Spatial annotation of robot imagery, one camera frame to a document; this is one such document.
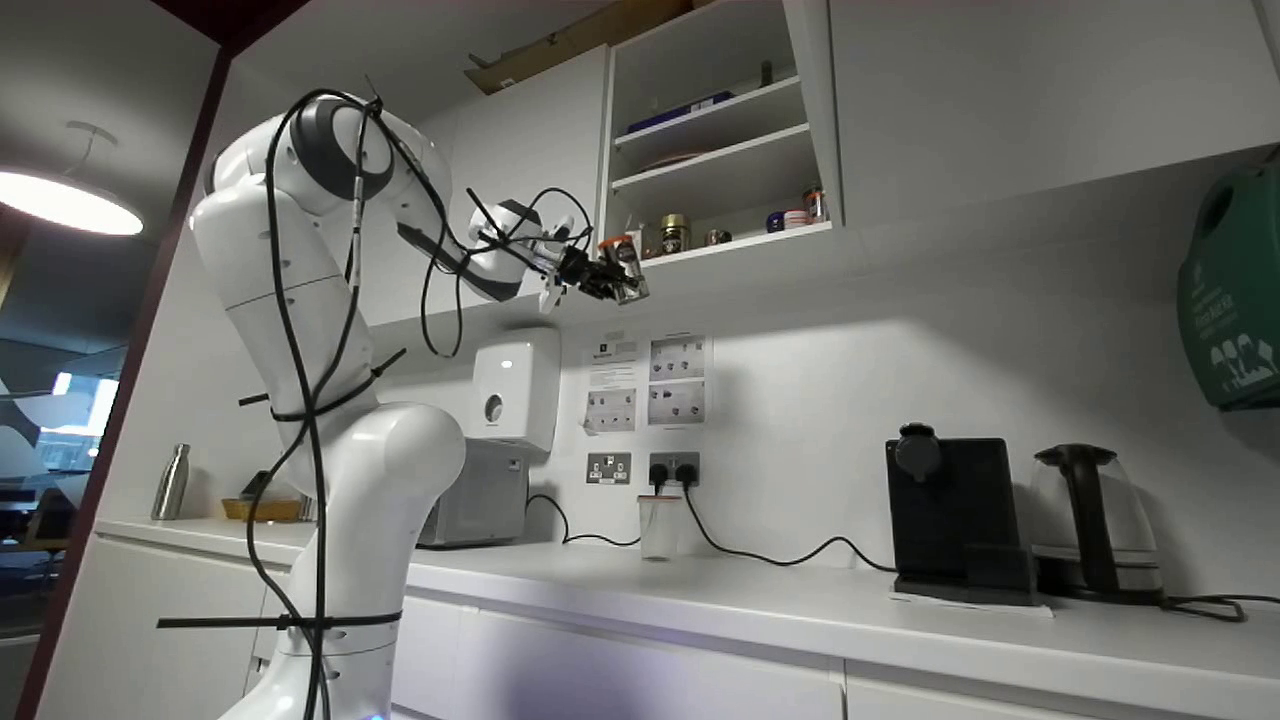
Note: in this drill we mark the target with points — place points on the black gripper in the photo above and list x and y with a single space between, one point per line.
577 271

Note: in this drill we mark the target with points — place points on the clear bottle with orange cap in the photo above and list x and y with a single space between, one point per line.
620 271

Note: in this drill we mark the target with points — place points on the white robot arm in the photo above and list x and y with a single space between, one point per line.
282 234

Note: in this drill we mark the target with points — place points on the white paper towel dispenser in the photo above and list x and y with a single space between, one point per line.
514 392

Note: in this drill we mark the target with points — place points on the clear plastic cup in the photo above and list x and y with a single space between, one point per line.
656 524

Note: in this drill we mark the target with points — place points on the black coffee machine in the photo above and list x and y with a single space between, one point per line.
954 518

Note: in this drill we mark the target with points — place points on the wooden tray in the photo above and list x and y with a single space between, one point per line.
270 510

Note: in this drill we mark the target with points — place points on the silver thermos flask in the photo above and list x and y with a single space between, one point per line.
175 485

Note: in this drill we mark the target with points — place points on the black electric kettle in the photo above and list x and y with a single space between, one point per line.
1095 535

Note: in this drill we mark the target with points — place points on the round ceiling lamp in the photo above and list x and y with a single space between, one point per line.
67 198

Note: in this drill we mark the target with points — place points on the green first aid box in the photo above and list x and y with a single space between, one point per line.
1228 291

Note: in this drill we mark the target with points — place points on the white open wall cabinet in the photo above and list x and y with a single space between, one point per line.
723 130

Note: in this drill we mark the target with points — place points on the double wall socket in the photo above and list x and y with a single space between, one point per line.
672 470

